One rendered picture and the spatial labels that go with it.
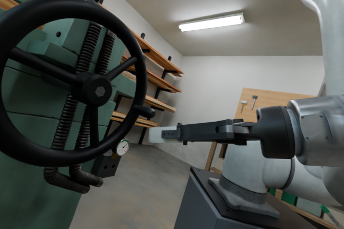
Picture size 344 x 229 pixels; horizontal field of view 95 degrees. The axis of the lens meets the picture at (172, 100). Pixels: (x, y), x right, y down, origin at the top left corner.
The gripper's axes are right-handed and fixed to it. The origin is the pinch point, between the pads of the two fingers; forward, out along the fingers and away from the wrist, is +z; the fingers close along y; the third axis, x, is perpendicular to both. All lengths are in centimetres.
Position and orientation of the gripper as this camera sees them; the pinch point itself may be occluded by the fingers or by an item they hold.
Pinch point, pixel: (165, 134)
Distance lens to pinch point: 32.1
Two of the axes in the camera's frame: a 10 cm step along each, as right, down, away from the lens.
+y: -4.5, -2.7, -8.5
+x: -0.1, 9.6, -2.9
